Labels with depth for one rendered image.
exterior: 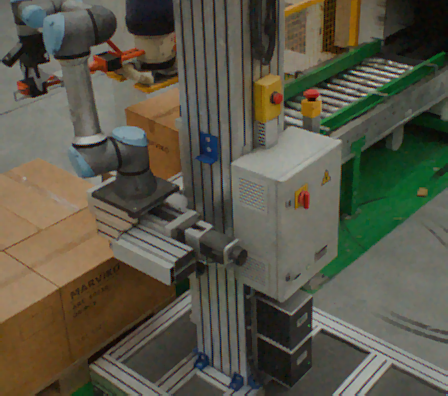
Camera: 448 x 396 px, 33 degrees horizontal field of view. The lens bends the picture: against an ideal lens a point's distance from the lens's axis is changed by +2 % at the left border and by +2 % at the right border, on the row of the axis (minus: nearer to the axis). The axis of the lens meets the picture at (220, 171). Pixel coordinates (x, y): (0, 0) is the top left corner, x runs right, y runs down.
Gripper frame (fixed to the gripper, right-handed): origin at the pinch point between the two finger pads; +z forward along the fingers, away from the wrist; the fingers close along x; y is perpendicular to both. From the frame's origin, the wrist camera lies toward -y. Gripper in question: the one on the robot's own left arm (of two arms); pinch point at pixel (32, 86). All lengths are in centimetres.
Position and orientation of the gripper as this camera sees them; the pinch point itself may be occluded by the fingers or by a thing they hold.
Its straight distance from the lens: 294.1
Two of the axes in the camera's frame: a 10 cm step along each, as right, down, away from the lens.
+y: 7.3, -3.6, 5.8
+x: -6.8, -3.4, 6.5
